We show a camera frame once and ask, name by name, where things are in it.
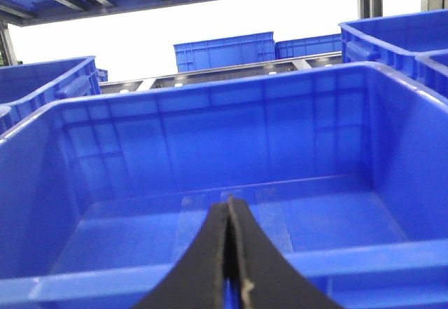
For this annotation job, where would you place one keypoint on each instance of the blue empty target bin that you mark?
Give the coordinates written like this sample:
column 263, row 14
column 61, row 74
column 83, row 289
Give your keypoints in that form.
column 344, row 168

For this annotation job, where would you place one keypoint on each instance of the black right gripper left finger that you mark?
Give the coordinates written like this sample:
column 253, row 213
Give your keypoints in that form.
column 196, row 281

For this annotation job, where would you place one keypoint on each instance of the blue bin right of target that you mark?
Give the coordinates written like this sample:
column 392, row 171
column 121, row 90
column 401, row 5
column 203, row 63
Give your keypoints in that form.
column 414, row 44

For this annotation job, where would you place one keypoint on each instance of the blue bin holding buttons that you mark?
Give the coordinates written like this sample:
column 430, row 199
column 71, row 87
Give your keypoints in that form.
column 27, row 87

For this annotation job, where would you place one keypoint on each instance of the blue crates in background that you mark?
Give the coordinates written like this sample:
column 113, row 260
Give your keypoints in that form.
column 246, row 49

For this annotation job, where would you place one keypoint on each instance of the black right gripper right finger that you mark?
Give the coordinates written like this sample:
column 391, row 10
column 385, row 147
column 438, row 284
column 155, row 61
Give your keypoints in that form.
column 265, row 279

